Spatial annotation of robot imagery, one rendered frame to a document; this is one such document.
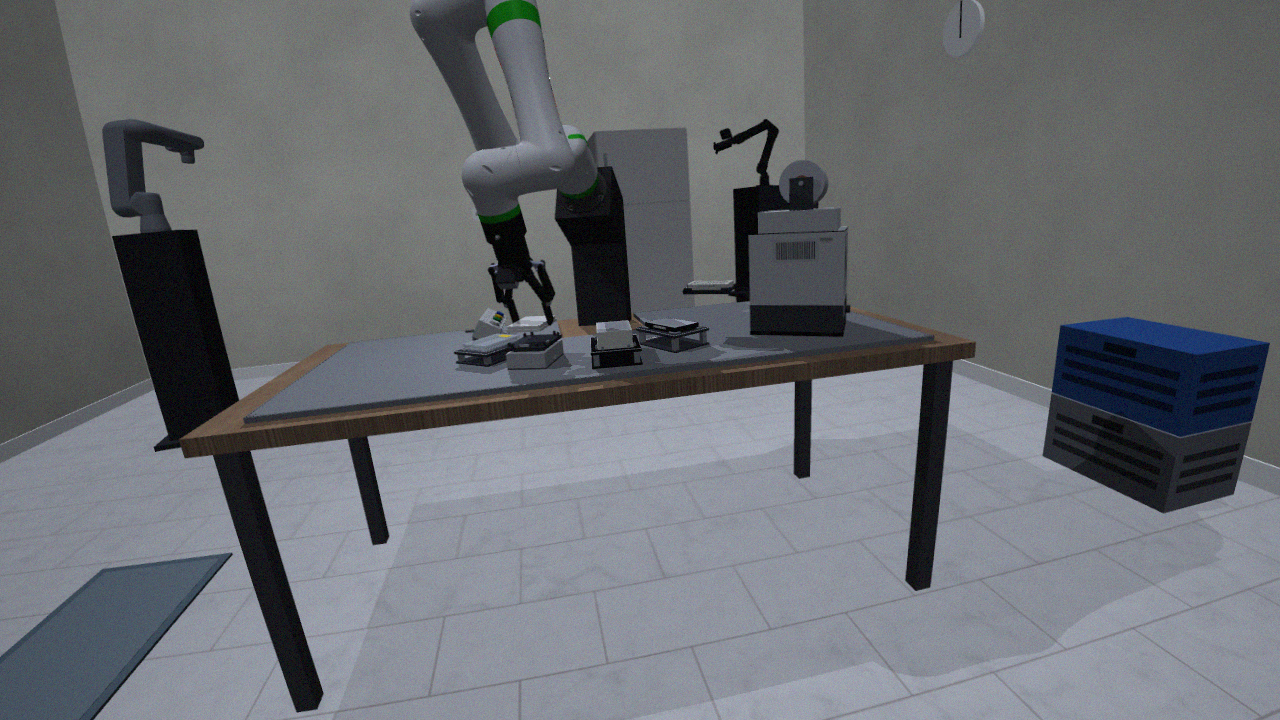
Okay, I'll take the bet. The clear plastic lid with yellow tape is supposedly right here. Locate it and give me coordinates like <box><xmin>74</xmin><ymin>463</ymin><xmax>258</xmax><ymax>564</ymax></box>
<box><xmin>463</xmin><ymin>334</ymin><xmax>520</xmax><ymax>348</ymax></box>

